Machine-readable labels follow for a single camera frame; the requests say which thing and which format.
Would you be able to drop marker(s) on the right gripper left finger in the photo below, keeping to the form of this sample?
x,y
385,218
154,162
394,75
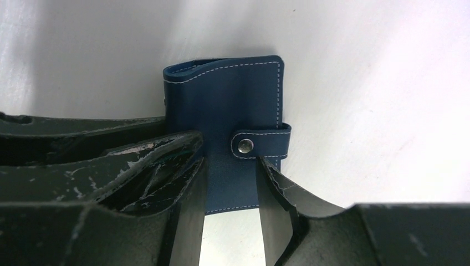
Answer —
x,y
140,204

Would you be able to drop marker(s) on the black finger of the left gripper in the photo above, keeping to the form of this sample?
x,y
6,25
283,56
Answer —
x,y
32,140

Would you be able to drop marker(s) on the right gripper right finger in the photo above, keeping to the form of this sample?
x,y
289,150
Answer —
x,y
300,228

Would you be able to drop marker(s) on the blue leather card holder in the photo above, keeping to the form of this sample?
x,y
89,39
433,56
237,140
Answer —
x,y
237,105

